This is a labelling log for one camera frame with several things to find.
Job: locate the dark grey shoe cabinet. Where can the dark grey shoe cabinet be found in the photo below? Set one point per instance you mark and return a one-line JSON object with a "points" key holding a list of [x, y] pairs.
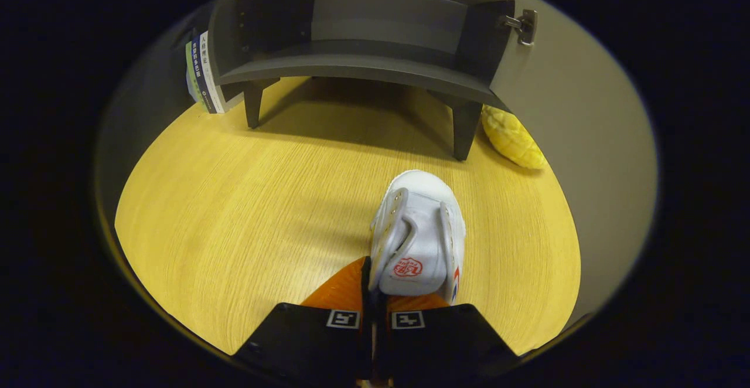
{"points": [[363, 68]]}

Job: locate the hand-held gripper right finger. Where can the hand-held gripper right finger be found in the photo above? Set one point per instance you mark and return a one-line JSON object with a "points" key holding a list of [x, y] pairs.
{"points": [[445, 341]]}

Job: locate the metal door hinge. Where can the metal door hinge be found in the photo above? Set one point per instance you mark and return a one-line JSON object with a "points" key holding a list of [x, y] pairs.
{"points": [[524, 24]]}

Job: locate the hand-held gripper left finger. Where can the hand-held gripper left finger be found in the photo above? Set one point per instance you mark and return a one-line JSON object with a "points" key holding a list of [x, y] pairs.
{"points": [[367, 317]]}

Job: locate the white shoe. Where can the white shoe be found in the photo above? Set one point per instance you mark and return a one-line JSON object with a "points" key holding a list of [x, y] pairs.
{"points": [[419, 230]]}

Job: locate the yellow plush bun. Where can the yellow plush bun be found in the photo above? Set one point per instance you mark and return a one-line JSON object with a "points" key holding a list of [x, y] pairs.
{"points": [[515, 139]]}

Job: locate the dark blue book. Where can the dark blue book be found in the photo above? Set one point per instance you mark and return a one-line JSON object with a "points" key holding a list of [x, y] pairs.
{"points": [[200, 77]]}

